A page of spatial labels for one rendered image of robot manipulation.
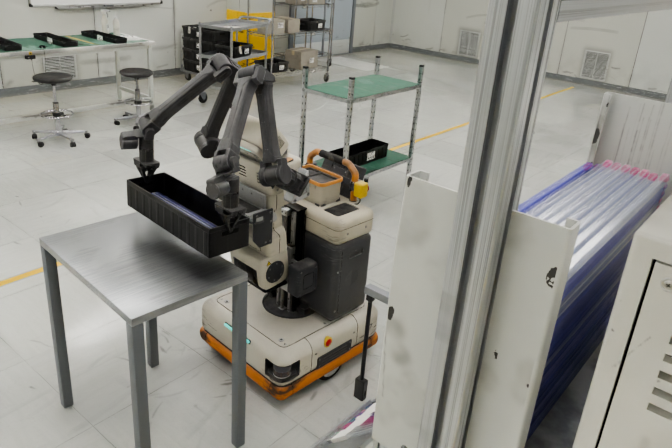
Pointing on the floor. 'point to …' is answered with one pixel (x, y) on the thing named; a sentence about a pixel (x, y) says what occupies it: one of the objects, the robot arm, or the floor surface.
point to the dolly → (198, 46)
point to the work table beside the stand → (143, 299)
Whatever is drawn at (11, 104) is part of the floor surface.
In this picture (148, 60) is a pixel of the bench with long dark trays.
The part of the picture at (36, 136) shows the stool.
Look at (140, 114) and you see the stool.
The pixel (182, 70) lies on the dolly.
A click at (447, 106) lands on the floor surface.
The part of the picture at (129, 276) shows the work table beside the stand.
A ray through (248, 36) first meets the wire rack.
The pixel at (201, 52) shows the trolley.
